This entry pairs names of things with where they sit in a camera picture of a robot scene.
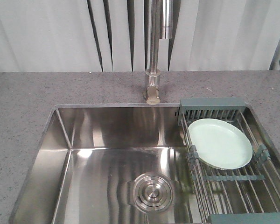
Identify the white pleated curtain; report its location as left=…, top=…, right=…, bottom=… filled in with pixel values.
left=0, top=0, right=280, bottom=72

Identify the grey wire dish rack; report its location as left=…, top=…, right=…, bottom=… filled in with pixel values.
left=177, top=98, right=280, bottom=224

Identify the round steel sink drain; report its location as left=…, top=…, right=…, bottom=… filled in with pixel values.
left=127, top=172, right=178, bottom=213

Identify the stainless steel faucet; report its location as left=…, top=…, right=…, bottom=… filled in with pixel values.
left=144, top=0, right=173, bottom=105

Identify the stainless steel sink basin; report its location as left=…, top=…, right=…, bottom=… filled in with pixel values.
left=9, top=103, right=202, bottom=224

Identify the light green round plate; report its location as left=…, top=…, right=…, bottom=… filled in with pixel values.
left=188, top=119, right=253, bottom=170

